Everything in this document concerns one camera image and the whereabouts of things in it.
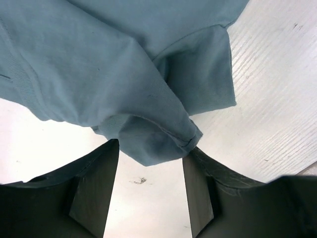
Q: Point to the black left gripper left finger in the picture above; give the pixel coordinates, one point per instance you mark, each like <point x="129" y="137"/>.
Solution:
<point x="69" y="202"/>

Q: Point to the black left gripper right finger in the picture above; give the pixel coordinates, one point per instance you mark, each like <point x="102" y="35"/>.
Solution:
<point x="225" y="204"/>

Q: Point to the grey-blue t shirt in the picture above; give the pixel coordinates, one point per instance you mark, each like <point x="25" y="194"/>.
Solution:
<point x="132" y="70"/>

